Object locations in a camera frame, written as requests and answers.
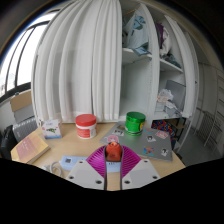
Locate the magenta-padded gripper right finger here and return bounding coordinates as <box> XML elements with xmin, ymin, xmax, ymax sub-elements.
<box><xmin>119</xmin><ymin>145</ymin><xmax>162</xmax><ymax>191</ymax></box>

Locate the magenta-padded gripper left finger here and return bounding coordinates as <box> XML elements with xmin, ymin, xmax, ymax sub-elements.
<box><xmin>65</xmin><ymin>145</ymin><xmax>108</xmax><ymax>191</ymax></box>

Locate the orange charger block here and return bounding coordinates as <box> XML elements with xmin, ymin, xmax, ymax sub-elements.
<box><xmin>105</xmin><ymin>141</ymin><xmax>123</xmax><ymax>163</ymax></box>

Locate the silver laptop with stickers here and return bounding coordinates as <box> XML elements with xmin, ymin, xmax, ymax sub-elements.
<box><xmin>99</xmin><ymin>120</ymin><xmax>174</xmax><ymax>162</ymax></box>

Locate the white jar with red lid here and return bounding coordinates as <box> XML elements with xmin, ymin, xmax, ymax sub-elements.
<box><xmin>74</xmin><ymin>113</ymin><xmax>98</xmax><ymax>140</ymax></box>

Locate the green round tin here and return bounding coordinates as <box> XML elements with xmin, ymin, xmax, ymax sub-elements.
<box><xmin>124</xmin><ymin>111</ymin><xmax>147</xmax><ymax>137</ymax></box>

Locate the colourful patterned bag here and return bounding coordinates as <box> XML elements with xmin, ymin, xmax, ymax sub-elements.
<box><xmin>151</xmin><ymin>119</ymin><xmax>178</xmax><ymax>141</ymax></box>

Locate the small white printed box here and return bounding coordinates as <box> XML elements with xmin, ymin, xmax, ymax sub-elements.
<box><xmin>39</xmin><ymin>118</ymin><xmax>63</xmax><ymax>140</ymax></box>

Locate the yellow and pink book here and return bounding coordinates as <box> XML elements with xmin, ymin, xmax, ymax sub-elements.
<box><xmin>10</xmin><ymin>129</ymin><xmax>52</xmax><ymax>165</ymax></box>

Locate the grey ribbed radiator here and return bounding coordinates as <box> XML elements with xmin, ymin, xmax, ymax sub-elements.
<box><xmin>12</xmin><ymin>116</ymin><xmax>39</xmax><ymax>143</ymax></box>

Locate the black bag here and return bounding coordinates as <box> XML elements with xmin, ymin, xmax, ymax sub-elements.
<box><xmin>0</xmin><ymin>129</ymin><xmax>18</xmax><ymax>160</ymax></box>

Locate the white shelf unit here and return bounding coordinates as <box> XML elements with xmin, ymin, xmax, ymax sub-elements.
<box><xmin>118</xmin><ymin>0</ymin><xmax>201</xmax><ymax>134</ymax></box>

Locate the brown cardboard box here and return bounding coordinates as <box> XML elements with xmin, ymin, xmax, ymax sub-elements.
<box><xmin>9</xmin><ymin>90</ymin><xmax>34</xmax><ymax>123</ymax></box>

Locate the white pleated curtain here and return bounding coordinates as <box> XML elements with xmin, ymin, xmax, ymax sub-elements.
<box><xmin>30</xmin><ymin>0</ymin><xmax>124</xmax><ymax>124</ymax></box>

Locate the dark-framed window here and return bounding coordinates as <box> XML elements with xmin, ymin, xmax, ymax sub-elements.
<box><xmin>0</xmin><ymin>13</ymin><xmax>54</xmax><ymax>102</ymax></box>

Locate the white power strip cable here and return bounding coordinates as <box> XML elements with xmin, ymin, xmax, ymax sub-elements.
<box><xmin>41</xmin><ymin>160</ymin><xmax>64</xmax><ymax>178</ymax></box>

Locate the white wire rack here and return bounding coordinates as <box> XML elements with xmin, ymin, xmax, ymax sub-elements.
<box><xmin>196</xmin><ymin>109</ymin><xmax>222</xmax><ymax>144</ymax></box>

